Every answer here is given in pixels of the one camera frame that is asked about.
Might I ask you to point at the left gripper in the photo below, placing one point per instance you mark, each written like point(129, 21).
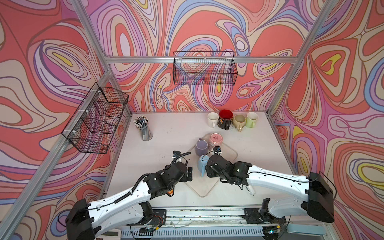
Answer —
point(185, 178)

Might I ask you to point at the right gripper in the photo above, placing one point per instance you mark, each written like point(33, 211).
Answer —
point(209, 171)

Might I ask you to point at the light blue mug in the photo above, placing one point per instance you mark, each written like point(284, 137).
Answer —
point(202, 162)

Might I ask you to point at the black mug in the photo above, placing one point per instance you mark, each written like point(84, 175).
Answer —
point(225, 119)

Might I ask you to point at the white mug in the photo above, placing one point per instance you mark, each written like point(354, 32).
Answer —
point(212, 119)

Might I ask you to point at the cream round mug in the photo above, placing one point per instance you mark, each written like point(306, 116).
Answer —
point(239, 122)

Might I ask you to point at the light green mug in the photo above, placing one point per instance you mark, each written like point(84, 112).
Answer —
point(251, 119)

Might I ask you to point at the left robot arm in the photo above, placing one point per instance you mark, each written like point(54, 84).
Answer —
point(86, 221)

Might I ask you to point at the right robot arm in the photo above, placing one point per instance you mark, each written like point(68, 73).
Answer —
point(308, 195)

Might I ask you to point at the purple mug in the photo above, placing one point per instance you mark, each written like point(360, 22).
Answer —
point(201, 147)

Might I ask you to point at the pink patterned mug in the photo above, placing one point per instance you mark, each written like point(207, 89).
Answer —
point(215, 140)

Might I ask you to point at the beige plastic tray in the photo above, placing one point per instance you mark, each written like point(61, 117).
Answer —
point(202, 186)

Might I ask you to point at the small white object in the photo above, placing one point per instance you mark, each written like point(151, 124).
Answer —
point(251, 190)

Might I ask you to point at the metal pen holder cup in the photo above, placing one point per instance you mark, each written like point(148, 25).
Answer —
point(142, 124)

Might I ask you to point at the white device with display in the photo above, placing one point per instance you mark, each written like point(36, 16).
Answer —
point(115, 234)

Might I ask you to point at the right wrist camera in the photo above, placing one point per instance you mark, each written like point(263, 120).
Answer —
point(217, 150)

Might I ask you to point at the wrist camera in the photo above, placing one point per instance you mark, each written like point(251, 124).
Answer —
point(217, 150)
point(175, 154)

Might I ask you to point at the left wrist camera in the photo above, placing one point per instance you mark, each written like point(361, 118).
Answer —
point(175, 154)

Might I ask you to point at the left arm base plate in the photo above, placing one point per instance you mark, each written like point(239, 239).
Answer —
point(156, 217)

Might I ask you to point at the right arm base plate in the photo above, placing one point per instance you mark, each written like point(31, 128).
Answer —
point(261, 216)

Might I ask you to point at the black wire basket left wall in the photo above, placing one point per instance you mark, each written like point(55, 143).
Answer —
point(100, 114)

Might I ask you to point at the black wire basket wall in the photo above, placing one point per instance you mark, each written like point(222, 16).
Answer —
point(207, 68)
point(100, 114)

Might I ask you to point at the black wire basket back wall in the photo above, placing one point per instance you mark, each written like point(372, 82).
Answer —
point(207, 68)

